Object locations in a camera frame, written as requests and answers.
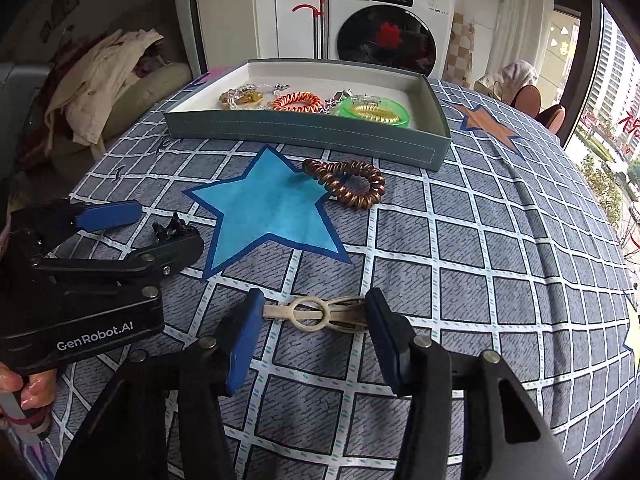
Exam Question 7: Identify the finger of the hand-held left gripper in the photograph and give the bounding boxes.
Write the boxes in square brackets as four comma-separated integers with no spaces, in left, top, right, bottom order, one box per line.
[10,199,142,261]
[32,232,205,281]

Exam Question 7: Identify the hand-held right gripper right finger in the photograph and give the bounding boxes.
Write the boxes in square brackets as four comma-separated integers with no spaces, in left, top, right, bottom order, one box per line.
[364,288,576,480]

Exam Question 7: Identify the orange spiral hair tie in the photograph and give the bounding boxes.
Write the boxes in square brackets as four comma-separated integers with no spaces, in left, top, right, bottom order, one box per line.
[270,91,324,113]

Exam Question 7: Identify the yellow pineapple keychain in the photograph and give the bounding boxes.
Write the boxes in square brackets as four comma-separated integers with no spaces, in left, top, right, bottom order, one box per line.
[231,85,264,110]

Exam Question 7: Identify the yellow spiral hair tie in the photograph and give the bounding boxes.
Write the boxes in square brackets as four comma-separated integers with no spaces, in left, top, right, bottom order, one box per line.
[348,105,401,124]

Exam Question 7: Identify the checked hanging cloth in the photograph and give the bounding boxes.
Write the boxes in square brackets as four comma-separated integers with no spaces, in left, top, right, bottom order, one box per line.
[447,12,475,89]

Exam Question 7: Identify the silver chain bracelet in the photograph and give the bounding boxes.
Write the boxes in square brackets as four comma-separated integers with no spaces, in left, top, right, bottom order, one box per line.
[260,82,347,116]

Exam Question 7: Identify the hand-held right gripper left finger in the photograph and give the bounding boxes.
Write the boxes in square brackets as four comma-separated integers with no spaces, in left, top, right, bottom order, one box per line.
[54,288,266,480]

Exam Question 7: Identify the checked tablecloth with stars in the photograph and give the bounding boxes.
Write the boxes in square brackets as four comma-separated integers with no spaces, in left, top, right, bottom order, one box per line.
[42,67,640,480]

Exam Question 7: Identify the white cabinet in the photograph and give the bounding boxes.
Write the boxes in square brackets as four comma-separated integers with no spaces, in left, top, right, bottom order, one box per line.
[250,0,331,60]

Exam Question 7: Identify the wall picture frames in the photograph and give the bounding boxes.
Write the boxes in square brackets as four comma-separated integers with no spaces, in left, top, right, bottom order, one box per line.
[39,0,101,44]

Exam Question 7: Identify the white curtain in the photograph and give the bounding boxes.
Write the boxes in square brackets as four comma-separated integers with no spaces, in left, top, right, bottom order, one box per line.
[492,0,557,81]

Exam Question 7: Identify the black hair claw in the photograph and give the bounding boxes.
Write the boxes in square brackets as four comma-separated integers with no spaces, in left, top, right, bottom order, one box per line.
[152,212,201,247]

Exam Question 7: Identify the red-handled mop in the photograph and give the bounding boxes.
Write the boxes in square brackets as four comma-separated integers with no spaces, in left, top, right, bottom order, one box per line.
[292,0,329,60]

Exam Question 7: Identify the person's left hand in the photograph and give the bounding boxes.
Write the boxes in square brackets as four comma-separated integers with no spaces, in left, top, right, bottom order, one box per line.
[0,359,53,423]

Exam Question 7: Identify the beige bag with pink cloth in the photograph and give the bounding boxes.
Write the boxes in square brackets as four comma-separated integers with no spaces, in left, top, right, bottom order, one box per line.
[474,60,539,106]

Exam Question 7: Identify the beige jacket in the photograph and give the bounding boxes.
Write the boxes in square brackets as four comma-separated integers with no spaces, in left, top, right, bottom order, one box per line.
[44,30,165,146]

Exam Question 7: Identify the brown spiral hair tie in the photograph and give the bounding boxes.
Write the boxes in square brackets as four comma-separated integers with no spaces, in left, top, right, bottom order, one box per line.
[302,158,387,209]

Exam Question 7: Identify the grey-green jewelry tray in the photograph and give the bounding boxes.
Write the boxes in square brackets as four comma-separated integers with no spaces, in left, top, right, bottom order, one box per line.
[164,59,450,172]

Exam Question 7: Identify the green plastic bracelet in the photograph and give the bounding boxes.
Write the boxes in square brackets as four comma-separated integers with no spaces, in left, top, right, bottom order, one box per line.
[340,96,411,129]

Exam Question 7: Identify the brown chair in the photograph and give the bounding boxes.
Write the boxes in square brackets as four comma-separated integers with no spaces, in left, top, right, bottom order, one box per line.
[515,85,542,119]
[537,105,566,134]

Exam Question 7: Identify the cream sofa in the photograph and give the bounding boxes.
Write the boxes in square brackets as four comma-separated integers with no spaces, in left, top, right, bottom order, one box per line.
[50,62,194,171]

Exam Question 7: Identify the beige hair clip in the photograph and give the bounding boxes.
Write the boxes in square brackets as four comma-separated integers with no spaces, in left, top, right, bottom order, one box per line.
[262,296,368,334]

